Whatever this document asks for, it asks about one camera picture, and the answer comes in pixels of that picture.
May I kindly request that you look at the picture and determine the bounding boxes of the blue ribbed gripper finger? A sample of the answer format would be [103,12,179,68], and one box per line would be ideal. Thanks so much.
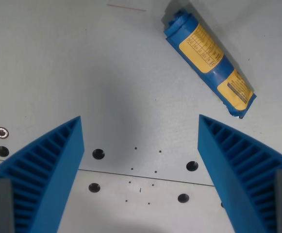
[197,114,282,233]
[0,116,85,233]

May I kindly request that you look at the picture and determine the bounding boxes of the blue bag with yellow label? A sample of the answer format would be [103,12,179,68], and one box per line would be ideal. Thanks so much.
[164,8,257,119]

